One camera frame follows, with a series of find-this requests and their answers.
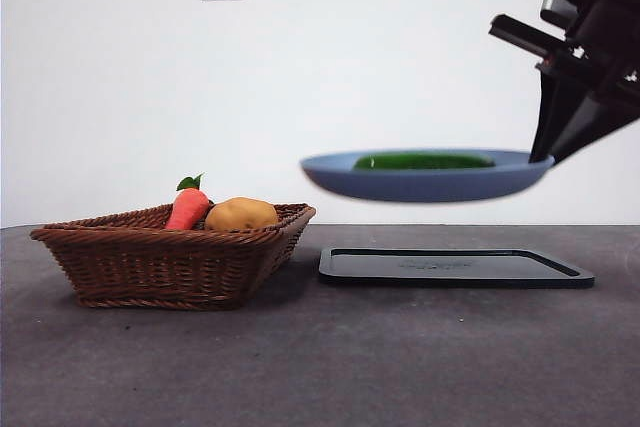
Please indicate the round blue plate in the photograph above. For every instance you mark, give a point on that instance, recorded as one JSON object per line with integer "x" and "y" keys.
{"x": 425, "y": 184}

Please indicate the brown wicker basket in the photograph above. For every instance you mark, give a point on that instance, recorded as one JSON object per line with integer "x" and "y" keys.
{"x": 150, "y": 267}

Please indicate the yellow-brown potato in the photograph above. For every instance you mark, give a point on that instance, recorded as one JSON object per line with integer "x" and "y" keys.
{"x": 241, "y": 214}

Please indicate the black rectangular tray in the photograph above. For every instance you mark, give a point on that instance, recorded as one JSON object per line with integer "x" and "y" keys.
{"x": 450, "y": 269}

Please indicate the orange carrot with green leaf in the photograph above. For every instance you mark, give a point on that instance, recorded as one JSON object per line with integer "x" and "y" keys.
{"x": 187, "y": 209}

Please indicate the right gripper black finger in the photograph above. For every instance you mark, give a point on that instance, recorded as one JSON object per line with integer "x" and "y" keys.
{"x": 600, "y": 122}
{"x": 555, "y": 112}

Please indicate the long green pepper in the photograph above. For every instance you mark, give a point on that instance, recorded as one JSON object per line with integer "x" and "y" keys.
{"x": 425, "y": 161}

